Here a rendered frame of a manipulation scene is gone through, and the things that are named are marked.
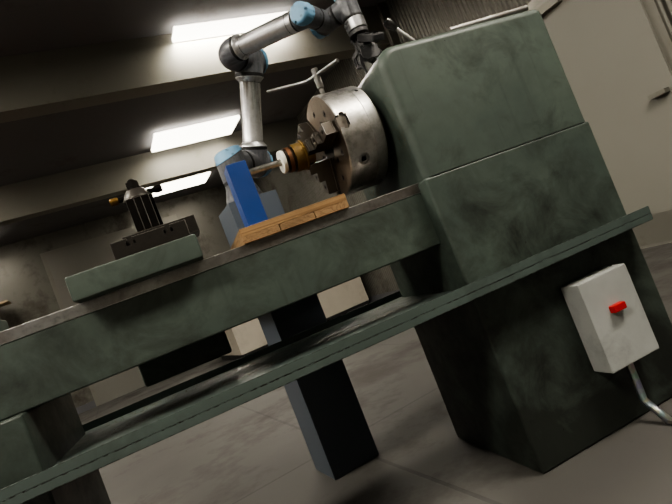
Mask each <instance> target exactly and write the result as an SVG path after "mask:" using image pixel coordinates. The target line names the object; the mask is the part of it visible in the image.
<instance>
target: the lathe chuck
mask: <svg viewBox="0 0 672 504"><path fill-rule="evenodd" d="M340 113H342V115H343V114H344V115H345V117H346V119H347V121H348V123H349V126H348V127H349V128H345V127H341V128H340V130H339V133H338V135H337V138H336V140H335V142H334V145H333V148H332V149H328V150H325V151H322V152H319V153H316V161H319V160H321V159H324V158H327V157H328V158H331V157H334V166H335V170H336V174H337V178H338V182H339V185H340V189H341V193H342V194H343V193H344V194H345V196H347V195H349V194H352V193H355V192H358V191H361V190H364V189H367V188H369V187H371V186H372V185H373V184H374V183H375V181H376V178H377V173H378V152H377V146H376V141H375V137H374V133H373V130H372V127H371V124H370V121H369V119H368V116H367V114H366V112H365V110H364V108H363V107H362V105H361V103H360V102H359V101H358V99H357V98H356V97H355V96H354V95H353V94H352V93H351V92H350V91H348V90H346V89H338V90H334V91H331V92H327V93H324V94H320V95H316V96H313V97H312V98H311V99H310V101H309V104H308V107H307V120H308V121H309V122H310V123H311V124H312V125H313V126H314V128H315V129H316V130H317V131H319V128H320V125H321V123H325V122H328V121H331V120H334V118H335V117H337V116H338V115H339V114H340ZM362 153H367V154H368V155H369V160H368V162H367V163H365V164H361V163H360V162H359V157H360V155H361V154H362Z"/></svg>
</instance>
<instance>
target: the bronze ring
mask: <svg viewBox="0 0 672 504"><path fill-rule="evenodd" d="M281 151H283V153H284V154H285V156H286V159H287V162H288V166H289V171H288V172H287V173H292V172H295V171H296V172H299V171H302V170H306V171H307V170H309V169H310V164H312V163H315V162H316V154H312V155H308V152H307V149H306V147H305V145H304V144H303V142H302V141H300V140H298V141H297V142H296V143H294V144H291V145H288V147H285V148H283V149H281Z"/></svg>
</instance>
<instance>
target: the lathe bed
mask: <svg viewBox="0 0 672 504"><path fill-rule="evenodd" d="M439 244H440V241H439V238H438V236H437V233H436V231H435V228H434V226H433V223H432V221H431V218H430V216H429V213H428V211H427V208H426V206H425V203H424V201H423V198H422V196H421V193H420V190H419V187H418V183H417V184H414V185H411V186H408V187H406V188H403V189H400V190H397V191H394V192H391V193H389V194H386V195H383V196H380V197H377V198H375V199H372V200H369V201H366V202H363V203H361V204H358V205H355V206H352V207H349V208H347V209H344V210H341V211H338V212H335V213H333V214H330V215H327V216H324V217H321V218H319V219H316V220H313V221H310V222H307V223H305V224H302V225H299V226H296V227H293V228H291V229H288V230H285V231H282V232H279V233H277V234H274V235H271V236H268V237H265V238H263V239H260V240H257V241H254V242H251V243H248V244H246V245H243V246H240V247H237V248H234V249H232V250H229V251H226V252H223V253H220V254H218V255H215V256H212V257H209V258H206V259H204V260H201V261H198V262H195V263H192V264H190V265H187V266H184V267H181V268H178V269H176V270H173V271H170V272H167V273H164V274H162V275H159V276H156V277H153V278H150V279H148V280H145V281H142V282H139V283H136V284H134V285H131V286H128V287H125V288H122V289H120V290H117V291H114V292H111V293H108V294H105V295H103V296H100V297H97V298H94V299H91V300H89V301H86V302H83V303H80V304H77V305H75V306H72V307H69V308H66V309H63V310H61V311H58V312H55V313H52V314H49V315H47V316H44V317H41V318H38V319H35V320H33V321H30V322H27V323H24V324H21V325H19V326H16V327H13V328H10V329H7V330H5V331H2V332H0V421H3V420H5V419H8V418H10V417H13V416H15V415H18V414H20V413H23V412H25V411H28V410H30V409H32V408H35V407H37V406H40V405H42V404H45V403H47V402H50V401H52V400H55V399H57V398H60V397H62V396H65V395H67V394H70V393H72V392H75V391H77V390H80V389H82V388H85V387H87V386H90V385H92V384H95V383H97V382H99V381H102V380H104V379H107V378H109V377H112V376H114V375H117V374H119V373H122V372H124V371H127V370H129V369H132V368H134V367H137V366H139V365H142V364H144V363H147V362H149V361H152V360H154V359H157V358H159V357H161V356H164V355H166V354H169V353H171V352H174V351H176V350H179V349H181V348H184V347H186V346H189V345H191V344H194V343H196V342H199V341H201V340H204V339H206V338H209V337H211V336H214V335H216V334H219V333H221V332H224V331H226V330H228V329H231V328H233V327H236V326H238V325H241V324H243V323H246V322H248V321H251V320H253V319H256V318H258V317H261V316H263V315H266V314H268V313H271V312H273V311H276V310H278V309H281V308H283V307H286V306H288V305H290V304H293V303H295V302H298V301H300V300H303V299H305V298H308V297H310V296H313V295H315V294H318V293H320V292H323V291H325V290H328V289H330V288H333V287H335V286H338V285H340V284H343V283H345V282H348V281H350V280H353V279H355V278H357V277H360V276H362V275H365V274H367V273H370V272H372V271H375V270H377V269H380V268H382V267H385V266H387V265H390V264H392V263H395V262H397V261H400V260H402V259H405V258H407V257H410V256H412V255H415V254H417V253H420V252H422V251H424V250H427V249H429V248H432V247H434V246H437V245H439Z"/></svg>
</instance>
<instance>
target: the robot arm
mask: <svg viewBox="0 0 672 504"><path fill-rule="evenodd" d="M343 24H344V28H345V29H346V31H347V34H348V36H349V38H350V43H351V45H352V44H353V45H354V48H355V50H356V51H355V52H354V54H353V56H352V59H353V62H354V64H355V63H356V64H355V67H356V69H357V70H360V69H363V70H364V71H365V76H366V74H367V73H368V71H369V70H370V68H371V67H372V65H373V64H374V63H375V61H376V59H377V58H378V57H379V55H380V54H381V52H382V51H381V49H379V48H378V45H377V44H375V43H378V42H379V41H380V40H384V32H378V31H374V32H369V30H368V28H367V24H366V21H365V19H364V16H363V14H362V11H361V9H360V6H359V4H358V1H357V0H334V4H332V5H331V6H330V7H328V8H327V9H326V10H324V9H321V8H319V7H316V6H314V5H311V4H310V3H308V2H303V1H297V2H295V3H294V4H293V6H292V7H291V9H290V11H288V12H286V13H284V14H282V15H280V16H278V17H276V18H274V19H272V20H270V21H268V22H266V23H264V24H262V25H260V26H257V27H255V28H253V29H251V30H249V31H247V32H245V33H243V34H241V35H239V34H234V35H232V36H230V37H228V38H227V39H225V40H224V41H223V42H222V43H221V45H220V46H219V50H218V57H219V60H220V62H221V64H222V65H223V66H224V67H225V68H226V69H228V70H230V71H235V79H236V80H237V81H238V82H239V88H240V105H241V122H242V139H243V142H242V144H241V145H240V146H239V145H234V146H230V147H228V148H226V149H223V150H222V151H220V152H218V153H217V154H216V155H215V157H214V160H215V163H216V166H217V169H218V171H219V174H220V177H221V179H222V182H223V184H224V187H225V189H226V202H227V205H228V203H231V202H234V198H233V195H232V193H231V190H230V188H229V185H228V183H227V180H226V177H225V175H224V172H225V166H226V165H229V164H232V163H236V162H239V161H242V160H245V161H246V163H247V166H248V168H249V169H250V168H253V167H257V166H260V165H263V164H266V163H269V162H273V157H272V155H270V153H269V152H268V151H267V145H266V144H265V143H264V142H263V127H262V108H261V89H260V82H261V81H262V80H263V79H264V75H263V74H264V73H265V72H266V69H267V68H268V56H267V54H266V52H265V51H264V50H263V48H265V47H268V46H270V45H272V44H274V43H276V42H278V41H281V40H283V39H285V38H287V37H289V36H292V35H294V34H296V33H298V32H300V31H302V30H305V29H307V28H309V29H310V30H311V32H312V34H313V35H314V36H316V38H318V39H323V38H324V37H326V36H328V35H329V34H330V33H332V32H333V31H334V30H336V29H337V28H338V27H340V26H341V25H343ZM271 170H272V169H270V170H267V171H264V172H260V173H257V174H254V175H251V176H252V179H253V178H256V179H258V178H261V177H265V176H267V175H268V174H269V173H270V172H271Z"/></svg>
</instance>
